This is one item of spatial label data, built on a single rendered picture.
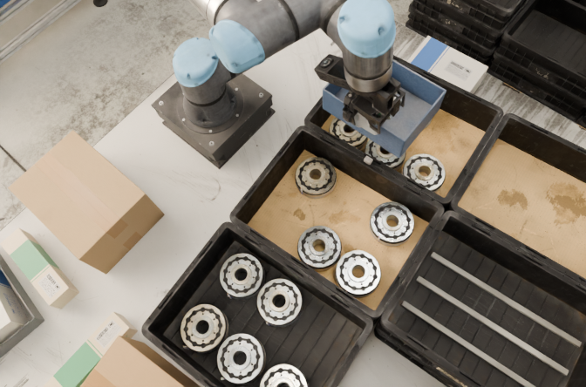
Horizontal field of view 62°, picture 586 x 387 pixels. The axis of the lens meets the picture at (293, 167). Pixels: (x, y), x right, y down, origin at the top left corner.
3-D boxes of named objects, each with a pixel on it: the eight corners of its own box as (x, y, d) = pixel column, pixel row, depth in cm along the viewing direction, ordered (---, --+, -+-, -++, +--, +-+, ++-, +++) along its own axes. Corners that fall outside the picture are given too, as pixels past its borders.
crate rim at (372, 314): (228, 221, 114) (226, 218, 112) (301, 127, 123) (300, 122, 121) (376, 322, 102) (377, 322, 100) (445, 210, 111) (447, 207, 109)
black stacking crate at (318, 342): (157, 336, 113) (139, 330, 103) (235, 234, 122) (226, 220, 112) (296, 451, 101) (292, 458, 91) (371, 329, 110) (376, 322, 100)
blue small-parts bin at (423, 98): (322, 108, 106) (322, 89, 99) (363, 64, 110) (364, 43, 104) (399, 159, 99) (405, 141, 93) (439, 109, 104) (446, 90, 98)
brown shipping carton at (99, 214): (40, 208, 141) (7, 187, 127) (98, 155, 148) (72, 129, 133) (105, 274, 132) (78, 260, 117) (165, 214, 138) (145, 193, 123)
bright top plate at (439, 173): (395, 178, 121) (396, 177, 120) (416, 147, 124) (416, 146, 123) (432, 199, 118) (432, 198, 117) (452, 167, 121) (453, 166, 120)
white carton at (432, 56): (402, 79, 151) (405, 62, 143) (423, 54, 155) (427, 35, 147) (459, 112, 145) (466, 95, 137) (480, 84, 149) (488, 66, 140)
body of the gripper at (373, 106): (378, 137, 87) (378, 107, 76) (341, 111, 90) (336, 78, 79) (405, 106, 88) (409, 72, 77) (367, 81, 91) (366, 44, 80)
